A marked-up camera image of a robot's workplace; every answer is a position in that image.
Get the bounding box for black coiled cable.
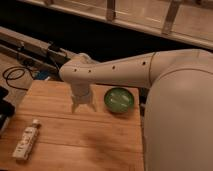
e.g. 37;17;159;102
2;65;35;91

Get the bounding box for white labelled bottle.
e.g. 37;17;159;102
12;119;40;160

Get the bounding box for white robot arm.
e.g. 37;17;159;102
59;49;213;171

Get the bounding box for black device at left edge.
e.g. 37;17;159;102
0;86;15;134

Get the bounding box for green ceramic bowl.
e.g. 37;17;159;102
104;87;134;113

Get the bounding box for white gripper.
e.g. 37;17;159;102
70;84;97;113

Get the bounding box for black clamp on rail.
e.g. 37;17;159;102
47;42;67;62

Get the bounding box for grey metal rail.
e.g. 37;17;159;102
0;26;101;73

